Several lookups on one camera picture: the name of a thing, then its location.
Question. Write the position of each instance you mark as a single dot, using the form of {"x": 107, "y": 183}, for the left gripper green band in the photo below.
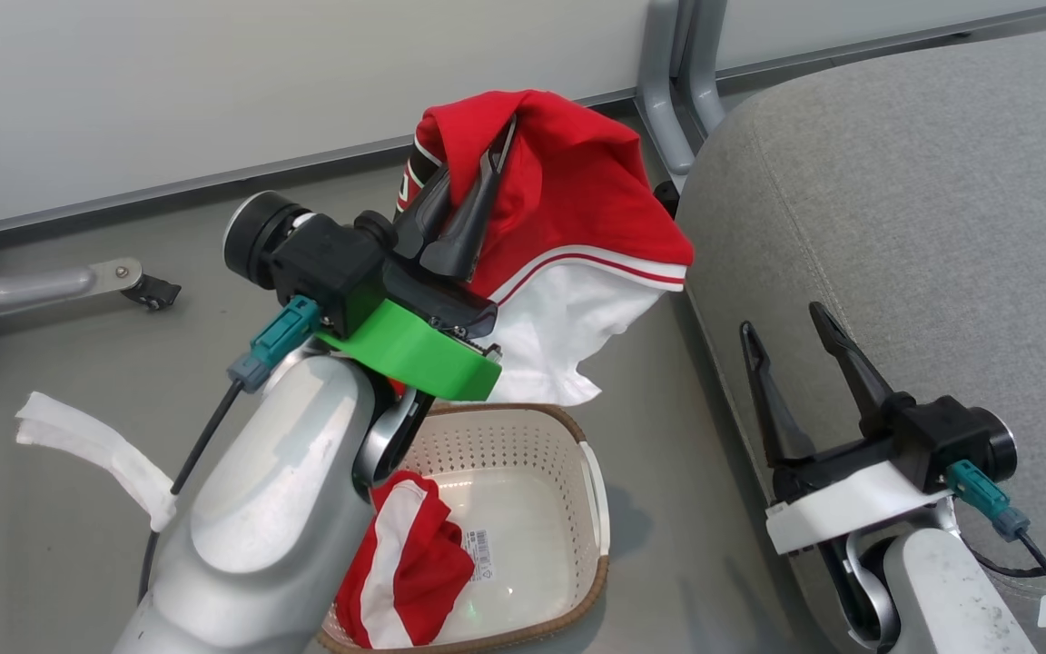
{"x": 414, "y": 359}

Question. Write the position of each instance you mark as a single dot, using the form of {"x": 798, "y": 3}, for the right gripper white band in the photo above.
{"x": 850, "y": 509}

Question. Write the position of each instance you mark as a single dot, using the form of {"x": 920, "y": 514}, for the red white sports shirt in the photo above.
{"x": 577, "y": 182}

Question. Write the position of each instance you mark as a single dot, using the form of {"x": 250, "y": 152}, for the red white striped garment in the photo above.
{"x": 414, "y": 563}

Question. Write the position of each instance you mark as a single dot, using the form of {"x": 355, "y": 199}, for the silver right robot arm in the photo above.
{"x": 941, "y": 599}

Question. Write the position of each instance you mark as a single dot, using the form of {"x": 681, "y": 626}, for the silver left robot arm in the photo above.
{"x": 278, "y": 509}

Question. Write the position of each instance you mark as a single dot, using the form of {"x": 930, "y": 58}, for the grey fabric sofa seat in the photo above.
{"x": 941, "y": 227}

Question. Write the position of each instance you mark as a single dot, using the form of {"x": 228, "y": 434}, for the white perforated laundry basket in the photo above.
{"x": 523, "y": 509}

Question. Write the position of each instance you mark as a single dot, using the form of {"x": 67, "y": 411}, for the white barcode sticker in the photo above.
{"x": 480, "y": 556}

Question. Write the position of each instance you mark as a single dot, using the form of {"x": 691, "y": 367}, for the white tape strip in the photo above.
{"x": 105, "y": 450}

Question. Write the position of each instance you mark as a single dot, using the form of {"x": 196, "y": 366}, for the black left wrist camera module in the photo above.
{"x": 323, "y": 263}

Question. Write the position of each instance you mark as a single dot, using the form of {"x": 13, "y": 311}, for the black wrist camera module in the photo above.
{"x": 323, "y": 263}
{"x": 941, "y": 436}

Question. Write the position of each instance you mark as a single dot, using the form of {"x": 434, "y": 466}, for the black right wrist camera module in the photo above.
{"x": 941, "y": 436}

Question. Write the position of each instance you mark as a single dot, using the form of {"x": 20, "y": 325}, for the grey metal frame leg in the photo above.
{"x": 659, "y": 91}
{"x": 33, "y": 286}

